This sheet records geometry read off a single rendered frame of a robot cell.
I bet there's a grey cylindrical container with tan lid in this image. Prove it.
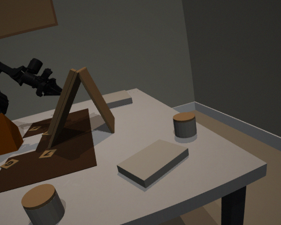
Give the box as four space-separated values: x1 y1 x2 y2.
21 184 65 225
173 112 197 138

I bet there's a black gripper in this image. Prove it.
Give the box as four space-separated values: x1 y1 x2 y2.
31 76 62 97

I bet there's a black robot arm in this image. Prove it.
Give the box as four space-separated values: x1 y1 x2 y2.
0 58 53 115

